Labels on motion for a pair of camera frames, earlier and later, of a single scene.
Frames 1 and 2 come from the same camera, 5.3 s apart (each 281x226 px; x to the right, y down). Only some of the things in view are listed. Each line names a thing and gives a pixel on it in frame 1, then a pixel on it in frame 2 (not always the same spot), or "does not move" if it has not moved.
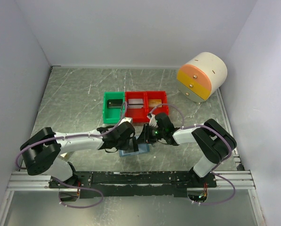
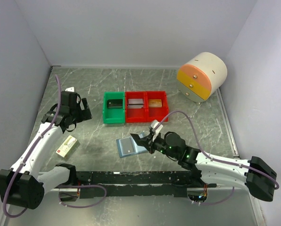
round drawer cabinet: (202, 76) does not move
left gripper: (125, 146) → (84, 114)
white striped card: (135, 103) does not move
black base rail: (101, 184) does not move
